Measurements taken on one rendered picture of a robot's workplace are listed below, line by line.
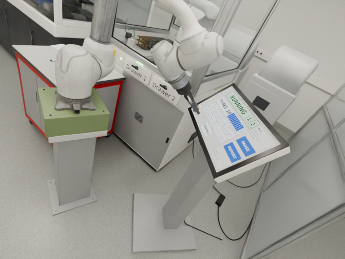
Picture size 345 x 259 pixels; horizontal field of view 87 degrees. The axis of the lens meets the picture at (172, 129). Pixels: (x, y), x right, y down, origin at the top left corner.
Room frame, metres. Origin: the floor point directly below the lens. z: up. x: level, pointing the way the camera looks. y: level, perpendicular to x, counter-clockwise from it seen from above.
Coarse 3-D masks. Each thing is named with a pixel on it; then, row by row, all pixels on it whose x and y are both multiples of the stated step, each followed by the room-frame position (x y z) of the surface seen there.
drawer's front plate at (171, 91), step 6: (156, 78) 1.35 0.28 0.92; (150, 84) 1.36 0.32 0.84; (156, 84) 1.34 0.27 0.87; (162, 84) 1.32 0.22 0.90; (168, 84) 1.31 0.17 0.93; (156, 90) 1.33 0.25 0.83; (162, 90) 1.31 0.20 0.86; (168, 90) 1.29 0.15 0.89; (174, 90) 1.28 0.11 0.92; (174, 96) 1.27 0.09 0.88; (180, 96) 1.26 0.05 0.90; (174, 102) 1.26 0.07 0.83
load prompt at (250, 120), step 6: (228, 96) 0.99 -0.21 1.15; (234, 96) 0.98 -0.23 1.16; (234, 102) 0.93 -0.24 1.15; (240, 102) 0.92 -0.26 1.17; (240, 108) 0.88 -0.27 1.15; (246, 108) 0.86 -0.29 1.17; (240, 114) 0.84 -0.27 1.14; (246, 114) 0.83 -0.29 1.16; (252, 114) 0.82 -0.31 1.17; (246, 120) 0.79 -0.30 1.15; (252, 120) 0.78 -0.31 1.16; (252, 126) 0.75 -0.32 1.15
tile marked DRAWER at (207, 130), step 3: (204, 123) 0.85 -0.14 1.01; (207, 123) 0.84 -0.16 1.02; (201, 126) 0.83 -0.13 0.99; (204, 126) 0.83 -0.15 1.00; (207, 126) 0.82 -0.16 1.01; (204, 129) 0.81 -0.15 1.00; (207, 129) 0.80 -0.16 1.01; (210, 129) 0.80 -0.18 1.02; (204, 132) 0.79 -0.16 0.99; (207, 132) 0.79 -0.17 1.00; (210, 132) 0.78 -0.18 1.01; (204, 135) 0.77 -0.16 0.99; (207, 135) 0.77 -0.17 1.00
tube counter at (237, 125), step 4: (224, 112) 0.88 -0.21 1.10; (228, 112) 0.88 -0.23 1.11; (232, 112) 0.87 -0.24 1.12; (228, 116) 0.85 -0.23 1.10; (232, 116) 0.84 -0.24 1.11; (236, 116) 0.83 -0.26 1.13; (232, 120) 0.82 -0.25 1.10; (236, 120) 0.81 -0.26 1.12; (232, 124) 0.79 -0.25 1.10; (236, 124) 0.78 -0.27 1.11; (240, 124) 0.78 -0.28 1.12; (236, 128) 0.76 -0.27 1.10; (240, 128) 0.75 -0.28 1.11; (244, 128) 0.75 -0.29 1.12; (236, 132) 0.74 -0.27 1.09; (240, 132) 0.73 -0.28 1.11
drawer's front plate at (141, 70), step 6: (126, 60) 1.48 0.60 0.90; (132, 60) 1.46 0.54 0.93; (126, 66) 1.47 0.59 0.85; (138, 66) 1.42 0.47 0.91; (132, 72) 1.44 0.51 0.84; (138, 72) 1.42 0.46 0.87; (144, 72) 1.39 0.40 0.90; (150, 72) 1.38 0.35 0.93; (138, 78) 1.41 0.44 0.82; (144, 78) 1.39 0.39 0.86
